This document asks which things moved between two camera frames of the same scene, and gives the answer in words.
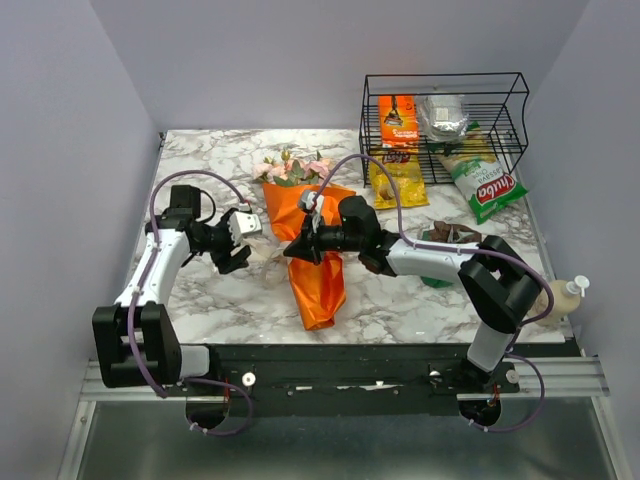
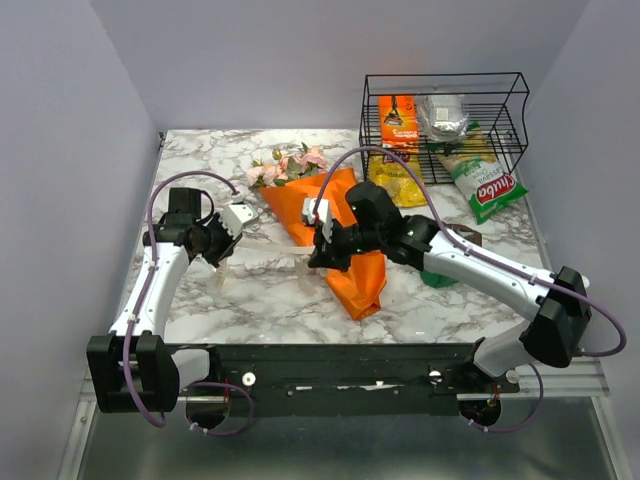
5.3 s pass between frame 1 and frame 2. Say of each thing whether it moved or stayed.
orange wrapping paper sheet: moved
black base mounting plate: stayed
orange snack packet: stayed
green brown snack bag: stayed
